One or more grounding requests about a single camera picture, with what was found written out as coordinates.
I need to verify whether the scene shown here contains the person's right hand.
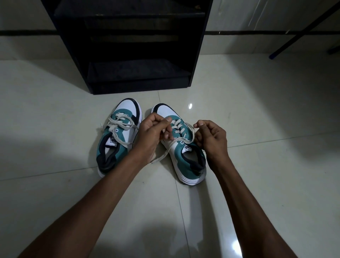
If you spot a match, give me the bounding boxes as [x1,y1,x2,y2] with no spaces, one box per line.
[193,120,229,172]

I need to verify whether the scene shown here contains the person's left hand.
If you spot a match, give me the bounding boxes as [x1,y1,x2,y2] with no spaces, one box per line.
[131,112,175,167]

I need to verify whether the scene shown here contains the teal white sneaker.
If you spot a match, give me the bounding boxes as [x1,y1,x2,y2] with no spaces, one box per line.
[150,103,207,186]
[95,97,145,178]

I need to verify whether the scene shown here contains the black shoe rack shelf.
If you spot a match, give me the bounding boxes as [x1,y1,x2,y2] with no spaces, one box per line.
[40,0,214,95]

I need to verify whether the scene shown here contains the person's right forearm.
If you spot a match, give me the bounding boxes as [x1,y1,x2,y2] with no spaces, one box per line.
[211,157,298,258]

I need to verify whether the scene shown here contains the person's left forearm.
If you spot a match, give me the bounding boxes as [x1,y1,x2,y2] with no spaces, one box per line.
[17,148,149,258]

